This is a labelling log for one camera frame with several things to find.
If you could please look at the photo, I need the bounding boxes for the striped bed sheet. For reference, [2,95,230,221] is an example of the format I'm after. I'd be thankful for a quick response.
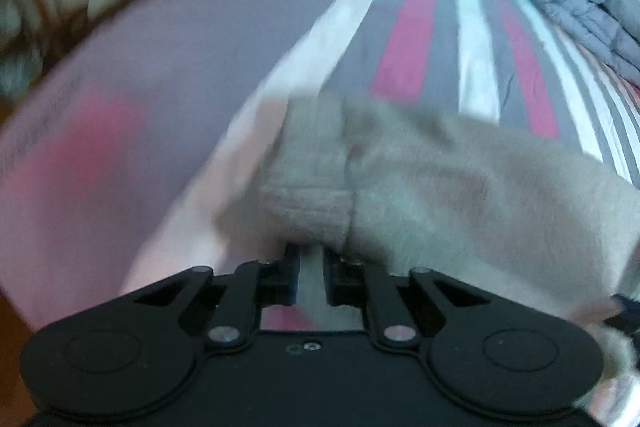
[1,0,639,329]

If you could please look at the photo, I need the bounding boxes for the wooden chair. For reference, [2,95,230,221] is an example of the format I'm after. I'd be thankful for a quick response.
[0,0,91,73]

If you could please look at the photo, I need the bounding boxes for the grey fleece pants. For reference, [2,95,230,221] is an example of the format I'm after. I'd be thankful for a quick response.
[250,95,639,378]

